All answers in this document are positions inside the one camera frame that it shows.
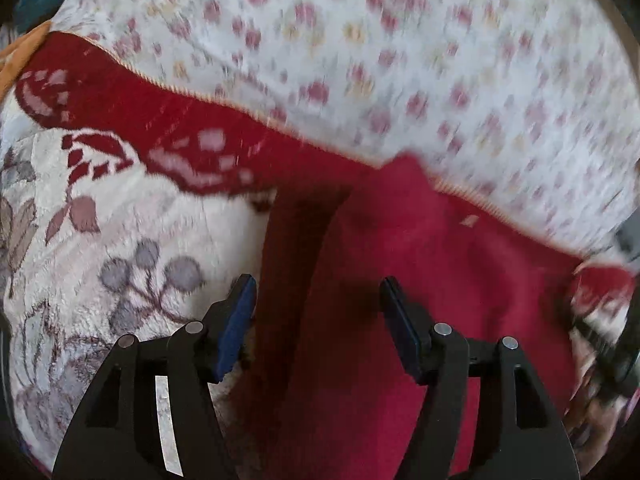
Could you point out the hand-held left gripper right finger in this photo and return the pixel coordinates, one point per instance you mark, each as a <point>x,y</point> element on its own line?
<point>405,331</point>

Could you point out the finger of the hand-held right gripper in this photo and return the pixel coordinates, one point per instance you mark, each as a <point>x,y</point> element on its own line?
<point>607,360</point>

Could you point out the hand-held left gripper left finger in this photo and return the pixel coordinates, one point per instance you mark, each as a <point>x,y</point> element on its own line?
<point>238,325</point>

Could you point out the dark red fleece garment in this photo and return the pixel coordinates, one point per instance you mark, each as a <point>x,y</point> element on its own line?
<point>400,270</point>

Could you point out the plush floral red-bordered blanket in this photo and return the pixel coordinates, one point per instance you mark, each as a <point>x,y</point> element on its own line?
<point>125,220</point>

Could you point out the floral print bed sheet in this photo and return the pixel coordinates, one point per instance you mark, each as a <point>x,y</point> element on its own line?
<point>400,60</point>

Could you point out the orange plush blanket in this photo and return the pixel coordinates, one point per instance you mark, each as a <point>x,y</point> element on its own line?
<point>12,60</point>

